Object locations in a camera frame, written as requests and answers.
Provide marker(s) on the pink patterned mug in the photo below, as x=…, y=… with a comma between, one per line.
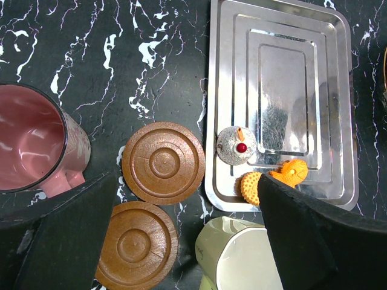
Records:
x=42, y=147

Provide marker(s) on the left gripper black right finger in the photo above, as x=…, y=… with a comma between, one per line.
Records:
x=317, y=245

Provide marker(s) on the green ceramic cup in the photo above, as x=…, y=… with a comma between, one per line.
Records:
x=236, y=254

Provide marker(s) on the brown wooden coaster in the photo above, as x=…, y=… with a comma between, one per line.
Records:
x=139, y=249
x=163, y=163

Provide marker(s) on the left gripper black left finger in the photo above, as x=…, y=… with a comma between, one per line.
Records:
x=56, y=244

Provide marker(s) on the white sprinkle cherry cake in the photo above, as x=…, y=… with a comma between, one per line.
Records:
x=235, y=145

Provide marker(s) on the three-tier glass cake stand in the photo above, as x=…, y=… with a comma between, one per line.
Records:
x=384, y=68

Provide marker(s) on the round orange biscuit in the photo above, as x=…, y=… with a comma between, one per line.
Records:
x=249, y=187

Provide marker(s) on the orange fish-shaped cookie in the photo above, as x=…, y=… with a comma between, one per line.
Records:
x=292, y=173

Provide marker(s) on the silver metal tray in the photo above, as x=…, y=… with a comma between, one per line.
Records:
x=283, y=70

